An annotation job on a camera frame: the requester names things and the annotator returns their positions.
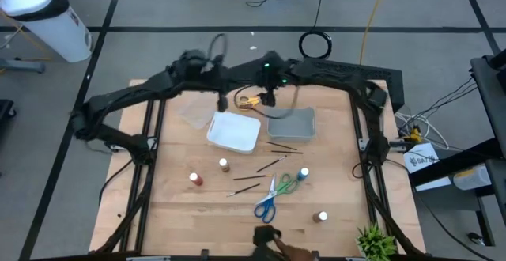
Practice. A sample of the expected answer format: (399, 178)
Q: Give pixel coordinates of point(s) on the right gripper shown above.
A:
(269, 87)

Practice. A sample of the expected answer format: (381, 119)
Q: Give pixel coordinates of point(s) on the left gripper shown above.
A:
(215, 79)

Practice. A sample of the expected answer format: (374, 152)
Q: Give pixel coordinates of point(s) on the clear plastic bin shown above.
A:
(195, 112)

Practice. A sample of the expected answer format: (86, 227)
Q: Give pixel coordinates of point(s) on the white plastic bin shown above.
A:
(233, 132)

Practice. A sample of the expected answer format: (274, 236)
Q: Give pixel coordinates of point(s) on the grey plastic bin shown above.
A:
(292, 128)

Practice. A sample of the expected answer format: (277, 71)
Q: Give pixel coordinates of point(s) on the blue paint bottle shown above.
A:
(303, 173)

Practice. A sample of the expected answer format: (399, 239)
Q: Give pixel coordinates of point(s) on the red paint bottle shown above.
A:
(195, 179)

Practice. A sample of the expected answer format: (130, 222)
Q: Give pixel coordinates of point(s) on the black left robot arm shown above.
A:
(118, 99)

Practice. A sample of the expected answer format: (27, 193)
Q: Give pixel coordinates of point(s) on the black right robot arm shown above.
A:
(377, 148)

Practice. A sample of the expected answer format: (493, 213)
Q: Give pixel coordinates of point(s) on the person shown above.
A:
(292, 253)

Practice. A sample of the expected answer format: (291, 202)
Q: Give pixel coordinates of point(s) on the white label sign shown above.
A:
(421, 160)

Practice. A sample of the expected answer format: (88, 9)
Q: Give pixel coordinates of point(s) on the small green potted plant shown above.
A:
(375, 245)

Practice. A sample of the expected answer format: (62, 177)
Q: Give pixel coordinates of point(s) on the white trash can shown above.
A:
(51, 27)

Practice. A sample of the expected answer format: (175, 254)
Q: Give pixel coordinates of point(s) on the black floor object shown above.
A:
(6, 110)

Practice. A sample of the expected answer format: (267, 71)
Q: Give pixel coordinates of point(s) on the white container yellow label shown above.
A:
(472, 178)

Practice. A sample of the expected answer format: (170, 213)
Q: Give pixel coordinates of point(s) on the black equipment cart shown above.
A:
(492, 95)

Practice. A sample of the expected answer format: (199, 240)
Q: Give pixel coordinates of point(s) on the black aluminium table frame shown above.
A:
(158, 174)

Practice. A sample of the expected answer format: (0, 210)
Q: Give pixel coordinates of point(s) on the black frame clamp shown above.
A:
(204, 254)

